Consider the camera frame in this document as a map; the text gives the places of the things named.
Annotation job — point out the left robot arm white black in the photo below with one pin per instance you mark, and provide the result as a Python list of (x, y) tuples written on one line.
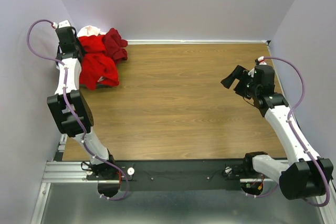
[(70, 110)]

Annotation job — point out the bright red t-shirt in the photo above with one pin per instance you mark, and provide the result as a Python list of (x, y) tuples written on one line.
[(96, 64)]

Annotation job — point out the aluminium extrusion frame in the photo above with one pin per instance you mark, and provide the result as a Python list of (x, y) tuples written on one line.
[(56, 171)]

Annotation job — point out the grey laundry basket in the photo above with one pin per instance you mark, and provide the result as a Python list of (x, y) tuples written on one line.
[(98, 86)]

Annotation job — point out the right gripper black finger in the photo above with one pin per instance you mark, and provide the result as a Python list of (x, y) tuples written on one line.
[(228, 81), (239, 71)]

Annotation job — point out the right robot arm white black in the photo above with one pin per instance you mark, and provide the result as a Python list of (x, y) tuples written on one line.
[(307, 174)]

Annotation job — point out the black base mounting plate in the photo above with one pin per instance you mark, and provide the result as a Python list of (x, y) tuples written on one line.
[(168, 175)]

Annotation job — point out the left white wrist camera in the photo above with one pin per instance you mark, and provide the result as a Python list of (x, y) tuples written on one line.
[(65, 23)]

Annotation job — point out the white t-shirt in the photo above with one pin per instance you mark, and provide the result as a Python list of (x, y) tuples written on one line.
[(90, 31)]

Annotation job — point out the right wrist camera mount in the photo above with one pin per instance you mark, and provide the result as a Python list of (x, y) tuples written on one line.
[(258, 61)]

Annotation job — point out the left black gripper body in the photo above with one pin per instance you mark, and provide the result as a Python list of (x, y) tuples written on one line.
[(78, 47)]

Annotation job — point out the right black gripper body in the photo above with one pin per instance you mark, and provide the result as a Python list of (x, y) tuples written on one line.
[(246, 87)]

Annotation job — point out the dark red t-shirt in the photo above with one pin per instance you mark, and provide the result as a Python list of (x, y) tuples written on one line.
[(115, 46)]

